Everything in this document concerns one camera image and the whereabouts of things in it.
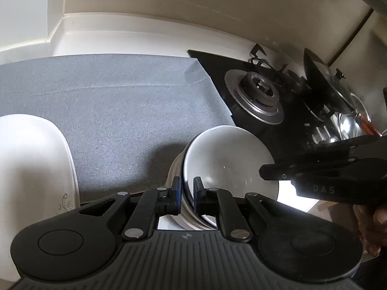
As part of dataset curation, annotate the grey table mat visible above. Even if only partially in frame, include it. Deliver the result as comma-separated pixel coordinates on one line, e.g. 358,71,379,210
0,53,236,203

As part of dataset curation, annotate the silver gas burner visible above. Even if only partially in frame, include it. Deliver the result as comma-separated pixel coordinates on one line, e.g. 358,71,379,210
224,69,285,125

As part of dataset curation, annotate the black gas stove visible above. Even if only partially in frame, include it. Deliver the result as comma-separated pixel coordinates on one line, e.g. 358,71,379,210
187,44,387,170

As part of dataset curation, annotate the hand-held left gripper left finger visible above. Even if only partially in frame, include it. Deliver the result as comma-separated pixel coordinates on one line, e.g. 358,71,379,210
77,176,183,242

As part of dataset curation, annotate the blue patterned white bowl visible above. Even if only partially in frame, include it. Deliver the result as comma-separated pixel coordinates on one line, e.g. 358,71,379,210
183,125,280,227

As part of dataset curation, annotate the large white square plate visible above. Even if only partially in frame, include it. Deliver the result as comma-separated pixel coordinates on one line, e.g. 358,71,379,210
0,114,80,281

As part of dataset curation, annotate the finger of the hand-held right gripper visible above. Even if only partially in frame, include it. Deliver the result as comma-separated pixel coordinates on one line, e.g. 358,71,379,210
259,135,387,182

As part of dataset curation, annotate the person's right hand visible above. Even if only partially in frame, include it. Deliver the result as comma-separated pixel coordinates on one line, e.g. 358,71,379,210
352,202,387,256

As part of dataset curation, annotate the stainless steel pot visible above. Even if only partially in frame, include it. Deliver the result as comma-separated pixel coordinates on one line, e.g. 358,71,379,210
337,94,374,142

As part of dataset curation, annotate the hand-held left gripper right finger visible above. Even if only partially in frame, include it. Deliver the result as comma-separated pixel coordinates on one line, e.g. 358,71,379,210
193,176,298,244

